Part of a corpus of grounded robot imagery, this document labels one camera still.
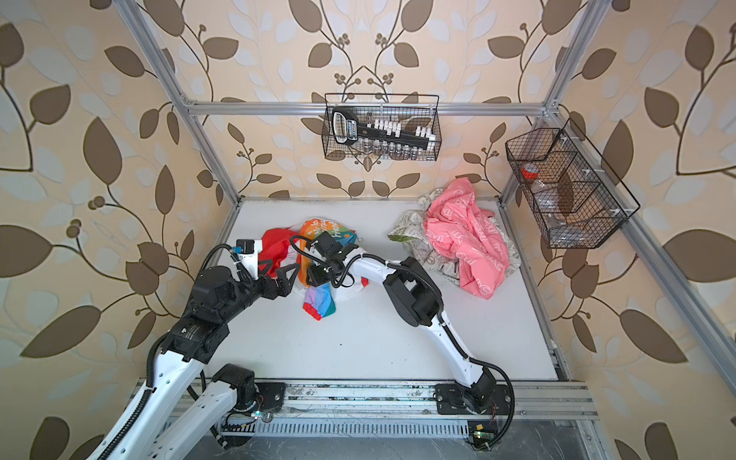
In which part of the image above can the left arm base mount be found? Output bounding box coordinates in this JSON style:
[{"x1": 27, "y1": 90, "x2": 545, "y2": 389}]
[{"x1": 228, "y1": 381, "x2": 287, "y2": 414}]

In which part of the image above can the black white tool rack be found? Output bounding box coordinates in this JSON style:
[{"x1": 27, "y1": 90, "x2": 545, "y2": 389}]
[{"x1": 326, "y1": 105, "x2": 440, "y2": 151}]

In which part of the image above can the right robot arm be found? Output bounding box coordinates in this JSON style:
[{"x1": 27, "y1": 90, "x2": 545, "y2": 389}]
[{"x1": 289, "y1": 232, "x2": 516, "y2": 414}]

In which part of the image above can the clear bottle red cap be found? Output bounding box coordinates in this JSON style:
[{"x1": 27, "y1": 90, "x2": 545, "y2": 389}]
[{"x1": 521, "y1": 163, "x2": 572, "y2": 246}]

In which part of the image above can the white patterned cloth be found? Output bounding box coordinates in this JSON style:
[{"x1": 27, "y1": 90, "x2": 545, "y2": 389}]
[{"x1": 388, "y1": 188, "x2": 521, "y2": 287}]

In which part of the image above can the side wire basket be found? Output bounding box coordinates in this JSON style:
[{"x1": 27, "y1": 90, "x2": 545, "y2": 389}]
[{"x1": 505, "y1": 119, "x2": 640, "y2": 249}]

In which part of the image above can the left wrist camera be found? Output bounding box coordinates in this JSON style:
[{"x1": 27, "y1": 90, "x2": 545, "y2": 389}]
[{"x1": 233, "y1": 239, "x2": 263, "y2": 280}]

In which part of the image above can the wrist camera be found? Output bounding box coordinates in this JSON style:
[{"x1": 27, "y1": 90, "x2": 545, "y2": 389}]
[
  {"x1": 233, "y1": 239, "x2": 263, "y2": 280},
  {"x1": 312, "y1": 232, "x2": 343, "y2": 258}
]

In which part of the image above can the back wire basket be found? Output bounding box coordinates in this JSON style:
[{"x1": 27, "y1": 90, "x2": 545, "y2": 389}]
[{"x1": 321, "y1": 91, "x2": 442, "y2": 162}]

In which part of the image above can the rainbow striped cloth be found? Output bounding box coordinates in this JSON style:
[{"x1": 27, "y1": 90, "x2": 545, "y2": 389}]
[{"x1": 257, "y1": 217, "x2": 370, "y2": 322}]

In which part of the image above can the pink cloth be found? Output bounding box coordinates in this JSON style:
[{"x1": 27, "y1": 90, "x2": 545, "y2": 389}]
[{"x1": 424, "y1": 177, "x2": 511, "y2": 300}]

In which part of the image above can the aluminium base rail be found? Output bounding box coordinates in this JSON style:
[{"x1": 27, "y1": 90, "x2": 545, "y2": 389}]
[{"x1": 255, "y1": 379, "x2": 599, "y2": 421}]

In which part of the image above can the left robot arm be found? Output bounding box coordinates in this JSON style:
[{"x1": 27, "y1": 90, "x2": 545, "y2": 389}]
[{"x1": 89, "y1": 264, "x2": 298, "y2": 459}]

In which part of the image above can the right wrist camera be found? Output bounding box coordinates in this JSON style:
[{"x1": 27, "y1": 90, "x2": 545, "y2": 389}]
[{"x1": 312, "y1": 232, "x2": 343, "y2": 258}]

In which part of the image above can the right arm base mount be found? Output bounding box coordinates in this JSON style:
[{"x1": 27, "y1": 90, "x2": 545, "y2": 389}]
[{"x1": 434, "y1": 381, "x2": 511, "y2": 416}]

